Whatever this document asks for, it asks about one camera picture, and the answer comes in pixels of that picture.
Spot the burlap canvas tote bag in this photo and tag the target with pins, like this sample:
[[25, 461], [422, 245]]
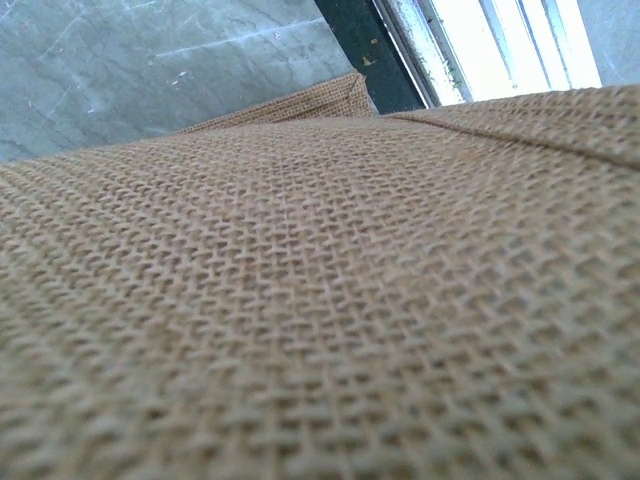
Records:
[[305, 290]]

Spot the aluminium frame rail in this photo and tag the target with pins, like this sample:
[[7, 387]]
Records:
[[422, 53]]

